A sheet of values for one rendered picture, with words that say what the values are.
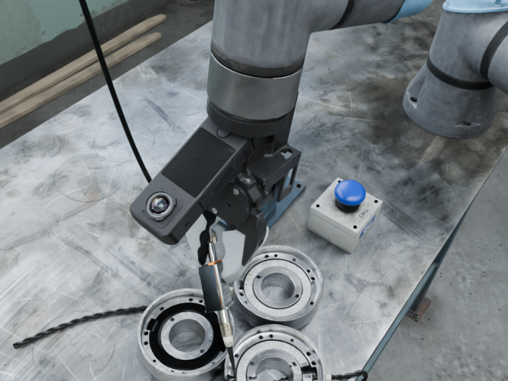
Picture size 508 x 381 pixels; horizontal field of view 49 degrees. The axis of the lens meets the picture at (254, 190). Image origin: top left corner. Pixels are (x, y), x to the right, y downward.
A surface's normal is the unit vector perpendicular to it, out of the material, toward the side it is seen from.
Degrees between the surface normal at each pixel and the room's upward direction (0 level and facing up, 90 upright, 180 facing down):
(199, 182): 23
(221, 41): 82
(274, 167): 8
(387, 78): 0
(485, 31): 62
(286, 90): 88
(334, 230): 90
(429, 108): 72
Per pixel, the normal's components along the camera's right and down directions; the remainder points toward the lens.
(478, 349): 0.05, -0.68
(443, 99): -0.55, 0.33
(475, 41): -0.83, 0.24
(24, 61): 0.80, 0.47
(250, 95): -0.11, 0.65
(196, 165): -0.16, -0.40
